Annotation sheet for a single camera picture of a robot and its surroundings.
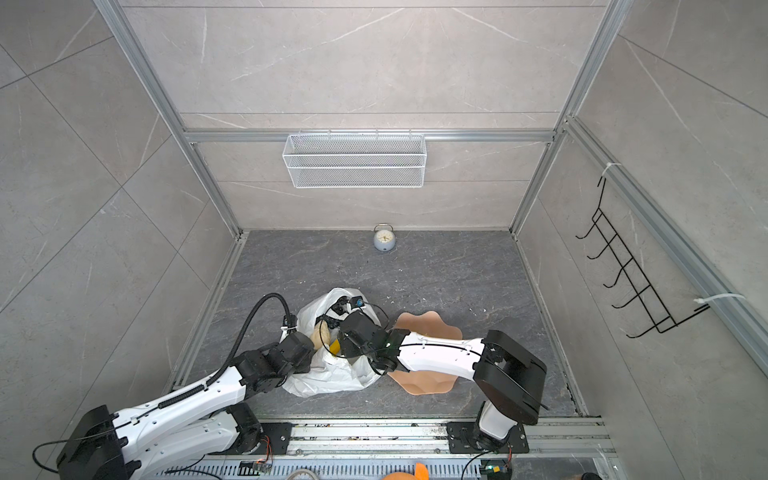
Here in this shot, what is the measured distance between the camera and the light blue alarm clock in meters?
1.15

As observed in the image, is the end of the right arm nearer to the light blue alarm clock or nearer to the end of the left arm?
the end of the left arm

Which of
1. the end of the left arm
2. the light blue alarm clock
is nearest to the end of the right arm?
the end of the left arm
